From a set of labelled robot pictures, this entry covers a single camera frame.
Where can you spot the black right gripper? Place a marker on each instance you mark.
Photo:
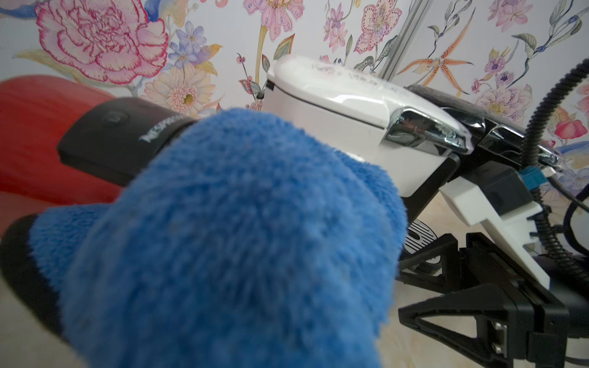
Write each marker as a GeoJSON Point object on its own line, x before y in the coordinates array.
{"type": "Point", "coordinates": [506, 317]}

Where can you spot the black coffee machine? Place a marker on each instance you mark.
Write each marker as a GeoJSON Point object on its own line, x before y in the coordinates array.
{"type": "Point", "coordinates": [494, 138]}

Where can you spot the white coffee machine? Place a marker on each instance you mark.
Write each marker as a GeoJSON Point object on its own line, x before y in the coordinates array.
{"type": "Point", "coordinates": [359, 119]}

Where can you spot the blue microfibre cloth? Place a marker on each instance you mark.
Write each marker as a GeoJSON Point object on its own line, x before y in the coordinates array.
{"type": "Point", "coordinates": [244, 243]}

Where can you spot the red Nespresso coffee machine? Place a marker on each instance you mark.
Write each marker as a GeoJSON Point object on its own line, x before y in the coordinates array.
{"type": "Point", "coordinates": [64, 143]}

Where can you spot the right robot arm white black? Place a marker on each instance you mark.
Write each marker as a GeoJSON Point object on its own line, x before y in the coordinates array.
{"type": "Point", "coordinates": [541, 165]}

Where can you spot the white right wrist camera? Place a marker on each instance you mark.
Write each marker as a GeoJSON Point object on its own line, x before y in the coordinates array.
{"type": "Point", "coordinates": [495, 196]}

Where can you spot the aluminium corner post right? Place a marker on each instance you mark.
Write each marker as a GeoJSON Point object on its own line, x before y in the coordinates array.
{"type": "Point", "coordinates": [417, 12]}

